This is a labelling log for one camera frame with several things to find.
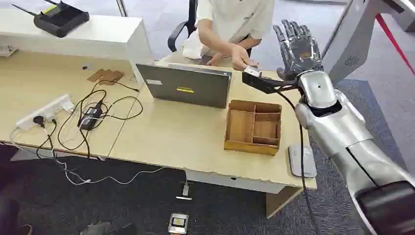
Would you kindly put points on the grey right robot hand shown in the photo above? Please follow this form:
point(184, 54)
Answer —
point(300, 53)

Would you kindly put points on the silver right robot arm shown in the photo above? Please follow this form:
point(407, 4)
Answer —
point(334, 129)

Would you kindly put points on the white machine panel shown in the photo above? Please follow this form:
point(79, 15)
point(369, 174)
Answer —
point(353, 42)

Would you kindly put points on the person's right hand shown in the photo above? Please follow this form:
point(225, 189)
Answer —
point(240, 57)

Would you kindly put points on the person's hand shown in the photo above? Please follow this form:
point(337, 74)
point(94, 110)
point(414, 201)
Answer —
point(240, 57)
point(214, 60)

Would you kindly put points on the person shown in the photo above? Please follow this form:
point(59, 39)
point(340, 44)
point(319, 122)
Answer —
point(233, 22)

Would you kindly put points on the person's left hand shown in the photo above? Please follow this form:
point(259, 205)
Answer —
point(214, 60)

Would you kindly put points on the wooden compartment box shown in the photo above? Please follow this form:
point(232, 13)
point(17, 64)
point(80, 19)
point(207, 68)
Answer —
point(253, 128)

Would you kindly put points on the grey flat pad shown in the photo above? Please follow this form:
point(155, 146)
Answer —
point(302, 161)

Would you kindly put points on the grey laptop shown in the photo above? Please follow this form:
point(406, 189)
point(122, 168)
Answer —
point(186, 86)

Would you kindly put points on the black office chair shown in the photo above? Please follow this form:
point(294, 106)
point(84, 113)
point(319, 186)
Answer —
point(183, 27)

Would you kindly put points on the pale wooden desk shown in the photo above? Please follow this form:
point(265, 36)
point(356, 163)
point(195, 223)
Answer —
point(181, 136)

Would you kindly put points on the brown cardboard piece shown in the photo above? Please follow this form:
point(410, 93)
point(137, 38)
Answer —
point(105, 76)

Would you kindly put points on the white shelf unit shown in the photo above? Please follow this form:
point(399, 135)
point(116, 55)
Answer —
point(97, 35)

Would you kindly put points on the small silver floor device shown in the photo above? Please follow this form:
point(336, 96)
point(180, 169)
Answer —
point(178, 223)

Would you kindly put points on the black power adapter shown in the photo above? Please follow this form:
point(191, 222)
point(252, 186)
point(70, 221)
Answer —
point(90, 117)

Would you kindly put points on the black router with antennas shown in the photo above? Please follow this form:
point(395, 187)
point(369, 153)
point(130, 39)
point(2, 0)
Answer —
point(60, 18)

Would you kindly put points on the white power strip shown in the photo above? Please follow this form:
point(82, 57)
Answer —
point(45, 112)

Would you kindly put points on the grey shoe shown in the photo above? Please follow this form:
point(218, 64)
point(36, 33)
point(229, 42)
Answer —
point(95, 228)

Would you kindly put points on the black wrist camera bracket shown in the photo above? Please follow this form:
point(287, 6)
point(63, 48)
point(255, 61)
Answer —
point(264, 85)

